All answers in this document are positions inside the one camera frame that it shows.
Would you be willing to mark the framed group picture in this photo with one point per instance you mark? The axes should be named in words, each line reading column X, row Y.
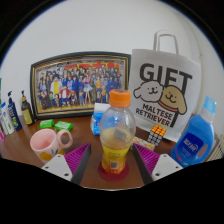
column 76, row 83

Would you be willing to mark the white radiator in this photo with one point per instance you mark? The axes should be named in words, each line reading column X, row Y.
column 218, row 148

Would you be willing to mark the blue tissue pack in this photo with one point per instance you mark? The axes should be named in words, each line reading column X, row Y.
column 96, row 121

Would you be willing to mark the puzzle cube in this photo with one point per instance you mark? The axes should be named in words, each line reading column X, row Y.
column 156, row 135

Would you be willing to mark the flat round red coaster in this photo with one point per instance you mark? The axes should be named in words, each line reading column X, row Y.
column 113, row 177

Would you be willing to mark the brown pump bottle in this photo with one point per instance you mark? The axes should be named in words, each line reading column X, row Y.
column 27, row 113

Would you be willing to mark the white shampoo bottle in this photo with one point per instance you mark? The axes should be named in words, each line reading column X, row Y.
column 6, row 121

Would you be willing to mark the white printed paper bag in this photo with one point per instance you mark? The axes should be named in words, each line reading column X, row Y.
column 163, row 83

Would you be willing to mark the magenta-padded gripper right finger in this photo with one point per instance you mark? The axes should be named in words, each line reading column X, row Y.
column 148, row 160

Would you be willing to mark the pink mug with yellow spots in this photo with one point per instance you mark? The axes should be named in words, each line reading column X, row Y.
column 45, row 143

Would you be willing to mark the blue detergent bottle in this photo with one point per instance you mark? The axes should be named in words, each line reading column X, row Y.
column 193, row 140

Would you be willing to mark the dark blue pump bottle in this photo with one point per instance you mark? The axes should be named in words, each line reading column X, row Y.
column 14, row 116

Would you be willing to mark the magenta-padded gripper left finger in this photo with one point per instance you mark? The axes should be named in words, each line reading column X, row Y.
column 75, row 160

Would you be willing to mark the small flat snack packet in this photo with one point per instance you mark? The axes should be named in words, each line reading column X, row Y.
column 145, row 143

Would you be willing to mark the orange juice bottle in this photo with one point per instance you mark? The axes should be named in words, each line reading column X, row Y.
column 116, row 133

